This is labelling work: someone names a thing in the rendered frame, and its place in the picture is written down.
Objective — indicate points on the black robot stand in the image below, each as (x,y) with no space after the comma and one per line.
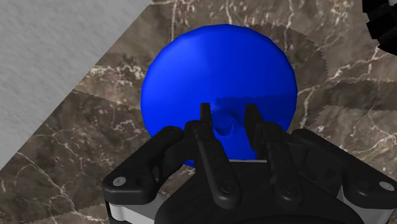
(383,21)

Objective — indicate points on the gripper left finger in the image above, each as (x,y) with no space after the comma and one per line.
(214,167)

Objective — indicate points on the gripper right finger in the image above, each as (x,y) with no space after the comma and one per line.
(282,167)

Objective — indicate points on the blue round ball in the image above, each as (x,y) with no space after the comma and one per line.
(217,77)

